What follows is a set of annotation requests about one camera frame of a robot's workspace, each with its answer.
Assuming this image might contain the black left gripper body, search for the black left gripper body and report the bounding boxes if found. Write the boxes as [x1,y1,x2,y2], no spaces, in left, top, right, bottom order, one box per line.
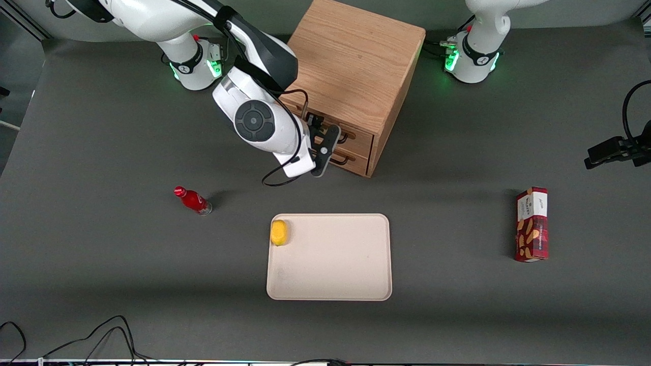
[632,122,651,149]

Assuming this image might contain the wooden drawer front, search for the wooden drawer front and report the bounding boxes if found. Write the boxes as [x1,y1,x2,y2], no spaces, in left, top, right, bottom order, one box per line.
[281,99,375,157]
[325,145,371,177]

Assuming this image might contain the light wooden drawer cabinet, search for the light wooden drawer cabinet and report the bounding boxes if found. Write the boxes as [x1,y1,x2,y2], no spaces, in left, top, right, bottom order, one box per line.
[279,0,426,178]

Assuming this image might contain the yellow lemon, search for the yellow lemon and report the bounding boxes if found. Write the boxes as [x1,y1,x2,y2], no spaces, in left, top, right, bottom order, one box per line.
[270,220,289,247]

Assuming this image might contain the red plaid cookie box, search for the red plaid cookie box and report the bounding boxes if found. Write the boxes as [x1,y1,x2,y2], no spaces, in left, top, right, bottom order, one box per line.
[514,187,550,263]

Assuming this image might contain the beige plastic tray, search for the beige plastic tray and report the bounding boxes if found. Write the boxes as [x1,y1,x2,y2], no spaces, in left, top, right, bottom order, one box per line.
[266,213,393,301]

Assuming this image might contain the red soda bottle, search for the red soda bottle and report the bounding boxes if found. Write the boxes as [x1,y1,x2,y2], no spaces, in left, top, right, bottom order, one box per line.
[173,186,213,217]

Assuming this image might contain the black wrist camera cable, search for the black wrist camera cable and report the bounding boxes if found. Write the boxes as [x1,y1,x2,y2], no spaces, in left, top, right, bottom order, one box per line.
[262,87,326,187]

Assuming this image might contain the black looped gripper cable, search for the black looped gripper cable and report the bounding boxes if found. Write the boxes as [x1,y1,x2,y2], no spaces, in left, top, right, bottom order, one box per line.
[623,80,651,143]

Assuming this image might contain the black left arm base cables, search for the black left arm base cables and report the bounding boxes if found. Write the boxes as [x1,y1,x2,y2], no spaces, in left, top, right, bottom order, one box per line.
[424,14,476,58]

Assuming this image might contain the black floor cable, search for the black floor cable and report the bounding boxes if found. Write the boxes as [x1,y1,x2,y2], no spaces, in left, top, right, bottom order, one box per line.
[41,315,138,362]
[290,358,351,366]
[81,325,156,365]
[0,321,27,364]

